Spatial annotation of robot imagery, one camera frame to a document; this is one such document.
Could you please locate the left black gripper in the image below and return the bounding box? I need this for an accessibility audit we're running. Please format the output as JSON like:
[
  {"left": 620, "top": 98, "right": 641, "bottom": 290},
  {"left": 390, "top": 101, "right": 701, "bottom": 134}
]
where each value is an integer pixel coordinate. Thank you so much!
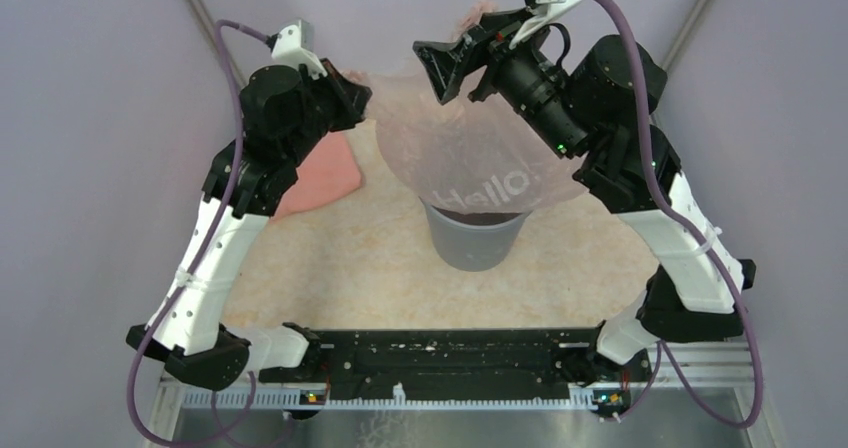
[{"left": 282, "top": 56, "right": 373, "bottom": 166}]

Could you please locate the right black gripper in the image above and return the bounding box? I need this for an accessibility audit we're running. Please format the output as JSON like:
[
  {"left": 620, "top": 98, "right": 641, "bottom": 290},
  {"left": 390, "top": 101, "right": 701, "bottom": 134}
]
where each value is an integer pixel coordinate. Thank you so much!
[{"left": 411, "top": 4, "right": 590, "bottom": 164}]

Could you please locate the translucent pink trash bag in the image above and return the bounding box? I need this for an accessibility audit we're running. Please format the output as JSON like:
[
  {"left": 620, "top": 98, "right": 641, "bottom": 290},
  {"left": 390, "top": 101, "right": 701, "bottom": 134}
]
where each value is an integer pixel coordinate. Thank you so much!
[{"left": 344, "top": 0, "right": 588, "bottom": 216}]

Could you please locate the grey plastic trash bin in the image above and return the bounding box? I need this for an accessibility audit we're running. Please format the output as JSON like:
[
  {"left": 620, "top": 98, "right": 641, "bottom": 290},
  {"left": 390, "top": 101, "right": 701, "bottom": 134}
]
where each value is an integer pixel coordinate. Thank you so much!
[{"left": 420, "top": 199, "right": 533, "bottom": 272}]

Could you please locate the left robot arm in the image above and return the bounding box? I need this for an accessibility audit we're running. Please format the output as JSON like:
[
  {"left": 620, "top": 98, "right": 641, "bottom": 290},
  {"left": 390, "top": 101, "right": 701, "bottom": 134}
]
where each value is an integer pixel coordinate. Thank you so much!
[{"left": 126, "top": 65, "right": 372, "bottom": 391}]

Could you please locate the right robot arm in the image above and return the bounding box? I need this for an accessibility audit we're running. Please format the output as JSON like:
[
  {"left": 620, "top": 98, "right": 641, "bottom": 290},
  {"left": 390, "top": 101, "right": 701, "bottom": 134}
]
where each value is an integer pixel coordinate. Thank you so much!
[{"left": 412, "top": 10, "right": 756, "bottom": 380}]

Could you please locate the folded pink trash bags stack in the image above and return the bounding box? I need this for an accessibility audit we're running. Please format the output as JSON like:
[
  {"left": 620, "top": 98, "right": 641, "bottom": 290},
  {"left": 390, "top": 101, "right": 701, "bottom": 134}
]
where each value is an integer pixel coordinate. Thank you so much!
[{"left": 271, "top": 133, "right": 363, "bottom": 221}]

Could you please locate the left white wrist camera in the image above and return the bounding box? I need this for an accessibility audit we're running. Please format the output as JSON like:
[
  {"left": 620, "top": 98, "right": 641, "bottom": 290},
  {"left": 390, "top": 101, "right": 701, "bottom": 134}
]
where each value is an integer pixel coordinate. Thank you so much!
[{"left": 271, "top": 18, "right": 327, "bottom": 79}]

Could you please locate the left aluminium frame post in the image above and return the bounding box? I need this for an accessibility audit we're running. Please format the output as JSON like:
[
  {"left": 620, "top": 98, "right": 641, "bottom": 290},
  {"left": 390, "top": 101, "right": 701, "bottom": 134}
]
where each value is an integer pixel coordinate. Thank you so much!
[{"left": 183, "top": 0, "right": 257, "bottom": 121}]

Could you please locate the aluminium frame post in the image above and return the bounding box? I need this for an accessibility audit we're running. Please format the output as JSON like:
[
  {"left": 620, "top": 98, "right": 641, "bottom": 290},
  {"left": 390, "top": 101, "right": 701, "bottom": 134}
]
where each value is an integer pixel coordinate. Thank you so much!
[
  {"left": 661, "top": 0, "right": 714, "bottom": 73},
  {"left": 183, "top": 0, "right": 257, "bottom": 121}
]

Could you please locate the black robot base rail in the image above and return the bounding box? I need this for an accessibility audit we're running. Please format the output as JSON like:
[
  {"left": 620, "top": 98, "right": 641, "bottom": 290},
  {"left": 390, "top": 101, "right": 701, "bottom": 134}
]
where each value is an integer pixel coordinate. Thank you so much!
[{"left": 258, "top": 328, "right": 650, "bottom": 402}]

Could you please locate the right aluminium frame post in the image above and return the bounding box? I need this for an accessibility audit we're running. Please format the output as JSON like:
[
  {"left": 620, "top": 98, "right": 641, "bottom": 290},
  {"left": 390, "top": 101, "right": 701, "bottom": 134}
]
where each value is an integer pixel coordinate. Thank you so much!
[{"left": 661, "top": 0, "right": 714, "bottom": 73}]

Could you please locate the white slotted cable duct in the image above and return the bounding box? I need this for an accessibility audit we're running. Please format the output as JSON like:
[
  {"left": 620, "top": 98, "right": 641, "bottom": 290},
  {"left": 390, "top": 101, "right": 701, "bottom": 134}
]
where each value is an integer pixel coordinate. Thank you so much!
[{"left": 182, "top": 383, "right": 598, "bottom": 412}]

